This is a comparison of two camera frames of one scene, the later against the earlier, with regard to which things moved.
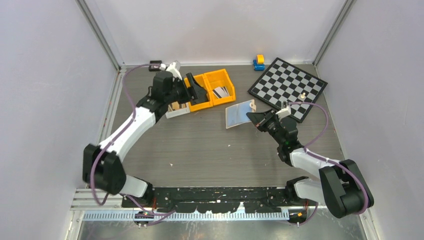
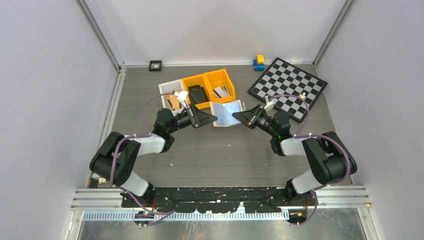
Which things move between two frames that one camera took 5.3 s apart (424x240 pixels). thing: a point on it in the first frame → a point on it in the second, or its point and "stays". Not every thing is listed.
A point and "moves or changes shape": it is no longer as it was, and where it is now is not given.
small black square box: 154,65 stays
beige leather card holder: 236,113 moves or changes shape
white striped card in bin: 221,91 stays
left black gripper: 188,97 → 197,116
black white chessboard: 283,81 stays
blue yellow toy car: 258,64 stays
